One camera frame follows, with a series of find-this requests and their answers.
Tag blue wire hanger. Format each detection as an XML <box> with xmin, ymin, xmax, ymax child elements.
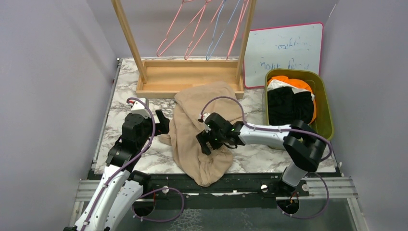
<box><xmin>205</xmin><ymin>0</ymin><xmax>243</xmax><ymax>61</ymax></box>

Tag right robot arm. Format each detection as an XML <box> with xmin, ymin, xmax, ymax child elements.
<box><xmin>196</xmin><ymin>113</ymin><xmax>327</xmax><ymax>196</ymax></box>

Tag pink framed whiteboard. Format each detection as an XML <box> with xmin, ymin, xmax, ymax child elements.
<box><xmin>243</xmin><ymin>22</ymin><xmax>324</xmax><ymax>89</ymax></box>

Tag black shorts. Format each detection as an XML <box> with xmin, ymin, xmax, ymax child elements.
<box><xmin>267</xmin><ymin>87</ymin><xmax>316</xmax><ymax>126</ymax></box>

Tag orange shorts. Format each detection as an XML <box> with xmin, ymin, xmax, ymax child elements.
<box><xmin>267</xmin><ymin>76</ymin><xmax>317</xmax><ymax>115</ymax></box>

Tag olive green plastic bin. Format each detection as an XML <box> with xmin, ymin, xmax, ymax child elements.
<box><xmin>264</xmin><ymin>68</ymin><xmax>334</xmax><ymax>141</ymax></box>

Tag pink hanger of black shorts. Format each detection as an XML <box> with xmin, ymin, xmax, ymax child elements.
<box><xmin>183</xmin><ymin>0</ymin><xmax>225</xmax><ymax>60</ymax></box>

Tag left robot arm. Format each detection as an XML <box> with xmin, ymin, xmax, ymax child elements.
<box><xmin>64</xmin><ymin>109</ymin><xmax>170</xmax><ymax>231</ymax></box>

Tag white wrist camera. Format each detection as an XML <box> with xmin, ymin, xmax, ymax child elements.
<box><xmin>127</xmin><ymin>98</ymin><xmax>151</xmax><ymax>118</ymax></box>
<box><xmin>199</xmin><ymin>113</ymin><xmax>211</xmax><ymax>130</ymax></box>

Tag pink wire hanger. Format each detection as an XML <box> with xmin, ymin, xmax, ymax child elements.
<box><xmin>226</xmin><ymin>0</ymin><xmax>250</xmax><ymax>60</ymax></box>

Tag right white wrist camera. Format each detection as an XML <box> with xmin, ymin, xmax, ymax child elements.
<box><xmin>199</xmin><ymin>113</ymin><xmax>211</xmax><ymax>130</ymax></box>

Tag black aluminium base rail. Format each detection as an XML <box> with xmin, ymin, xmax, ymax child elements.
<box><xmin>134</xmin><ymin>173</ymin><xmax>359</xmax><ymax>210</ymax></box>

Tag wooden clothes rack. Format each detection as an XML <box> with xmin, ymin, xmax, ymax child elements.
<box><xmin>112</xmin><ymin>0</ymin><xmax>256</xmax><ymax>99</ymax></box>

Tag white shorts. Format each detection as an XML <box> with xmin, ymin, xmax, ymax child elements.
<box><xmin>267</xmin><ymin>79</ymin><xmax>315</xmax><ymax>101</ymax></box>

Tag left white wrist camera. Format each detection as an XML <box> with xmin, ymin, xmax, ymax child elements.
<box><xmin>127</xmin><ymin>98</ymin><xmax>151</xmax><ymax>118</ymax></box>

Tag beige shorts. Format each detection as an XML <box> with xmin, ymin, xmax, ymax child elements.
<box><xmin>158</xmin><ymin>81</ymin><xmax>242</xmax><ymax>187</ymax></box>

